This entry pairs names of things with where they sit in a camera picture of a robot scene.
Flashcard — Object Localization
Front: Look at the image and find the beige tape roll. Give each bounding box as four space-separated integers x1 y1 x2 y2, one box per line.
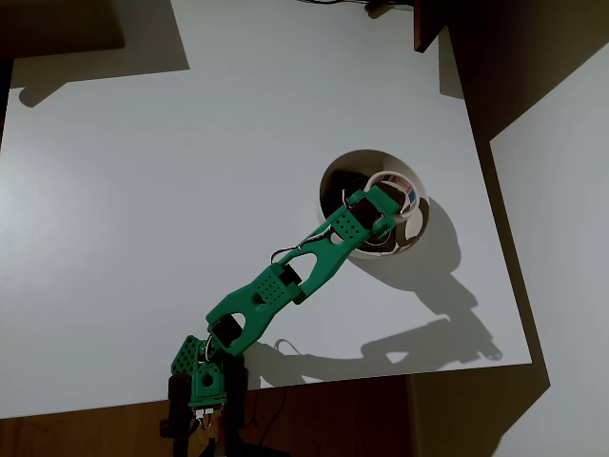
364 169 422 223

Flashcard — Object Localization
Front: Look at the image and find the beige bowl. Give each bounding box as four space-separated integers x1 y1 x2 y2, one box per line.
317 149 432 261

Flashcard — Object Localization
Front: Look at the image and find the red-brown wooden board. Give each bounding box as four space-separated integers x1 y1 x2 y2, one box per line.
411 0 452 53

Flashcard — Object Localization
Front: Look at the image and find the dark box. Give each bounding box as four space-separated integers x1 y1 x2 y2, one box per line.
0 0 128 59

